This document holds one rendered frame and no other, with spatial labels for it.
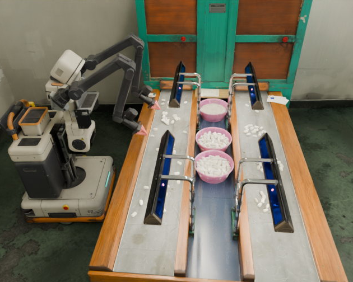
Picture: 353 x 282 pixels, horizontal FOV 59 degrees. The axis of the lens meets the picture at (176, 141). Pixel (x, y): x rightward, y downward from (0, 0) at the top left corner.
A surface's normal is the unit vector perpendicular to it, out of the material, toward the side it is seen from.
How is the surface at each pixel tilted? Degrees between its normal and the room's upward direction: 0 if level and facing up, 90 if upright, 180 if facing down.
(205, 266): 0
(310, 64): 90
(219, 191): 0
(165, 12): 90
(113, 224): 0
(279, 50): 90
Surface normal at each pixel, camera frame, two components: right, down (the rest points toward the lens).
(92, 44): -0.01, 0.62
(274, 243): -0.03, -0.79
